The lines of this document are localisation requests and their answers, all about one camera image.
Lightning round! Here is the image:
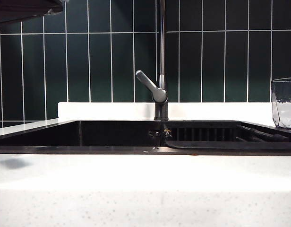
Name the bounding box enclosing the grey metal faucet lever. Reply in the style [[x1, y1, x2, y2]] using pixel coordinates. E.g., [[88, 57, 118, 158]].
[[135, 70, 169, 104]]

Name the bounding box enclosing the grey metal kitchen faucet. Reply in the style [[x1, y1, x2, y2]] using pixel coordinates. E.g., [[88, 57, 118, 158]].
[[154, 0, 170, 121]]

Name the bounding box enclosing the black kitchen sink basin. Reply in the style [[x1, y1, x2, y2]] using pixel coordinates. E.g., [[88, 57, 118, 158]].
[[0, 119, 291, 157]]

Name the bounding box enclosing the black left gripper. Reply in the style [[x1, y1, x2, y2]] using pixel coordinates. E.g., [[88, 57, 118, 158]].
[[0, 0, 71, 26]]

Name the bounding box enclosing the clear glass mug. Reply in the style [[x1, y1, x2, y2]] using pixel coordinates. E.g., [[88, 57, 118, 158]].
[[271, 77, 291, 130]]

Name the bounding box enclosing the black sink drain rack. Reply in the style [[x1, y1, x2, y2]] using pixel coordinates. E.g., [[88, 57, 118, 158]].
[[162, 125, 291, 151]]

